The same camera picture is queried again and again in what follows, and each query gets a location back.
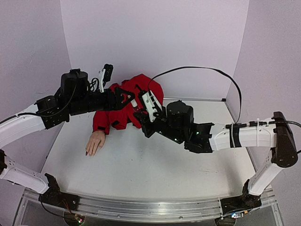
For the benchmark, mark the mannequin hand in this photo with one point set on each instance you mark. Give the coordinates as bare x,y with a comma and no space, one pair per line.
96,141

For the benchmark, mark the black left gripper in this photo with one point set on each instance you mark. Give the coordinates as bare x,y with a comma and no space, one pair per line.
118,103

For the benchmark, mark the white nail polish cap brush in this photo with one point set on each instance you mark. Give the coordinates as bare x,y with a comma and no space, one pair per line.
134,103

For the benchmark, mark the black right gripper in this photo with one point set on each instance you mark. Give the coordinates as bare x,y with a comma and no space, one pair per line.
146,125

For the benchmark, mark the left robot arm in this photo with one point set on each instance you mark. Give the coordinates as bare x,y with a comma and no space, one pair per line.
25,124

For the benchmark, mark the red jacket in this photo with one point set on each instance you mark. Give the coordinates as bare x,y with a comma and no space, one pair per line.
102,120

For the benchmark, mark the red nail polish bottle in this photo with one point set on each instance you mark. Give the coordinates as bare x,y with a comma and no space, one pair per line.
137,110

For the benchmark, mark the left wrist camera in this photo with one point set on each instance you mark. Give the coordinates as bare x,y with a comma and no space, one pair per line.
104,76

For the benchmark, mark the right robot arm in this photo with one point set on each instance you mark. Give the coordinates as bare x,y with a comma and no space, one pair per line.
274,133

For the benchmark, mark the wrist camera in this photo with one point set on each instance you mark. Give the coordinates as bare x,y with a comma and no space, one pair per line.
152,105
104,76

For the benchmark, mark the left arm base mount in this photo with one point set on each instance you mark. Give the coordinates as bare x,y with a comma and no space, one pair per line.
55,197

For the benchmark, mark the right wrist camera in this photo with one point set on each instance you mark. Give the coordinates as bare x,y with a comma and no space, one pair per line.
152,105

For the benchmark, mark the aluminium front rail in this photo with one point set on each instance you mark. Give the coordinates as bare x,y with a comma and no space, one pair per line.
98,211

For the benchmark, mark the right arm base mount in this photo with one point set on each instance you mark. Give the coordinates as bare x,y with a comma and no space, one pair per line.
247,201

